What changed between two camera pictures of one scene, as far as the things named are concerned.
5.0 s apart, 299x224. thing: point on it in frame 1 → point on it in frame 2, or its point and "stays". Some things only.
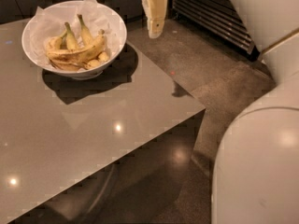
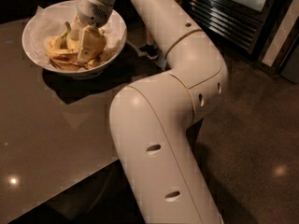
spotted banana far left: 53,43 stays
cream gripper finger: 155,6 → 94,13
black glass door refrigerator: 212,8 stays
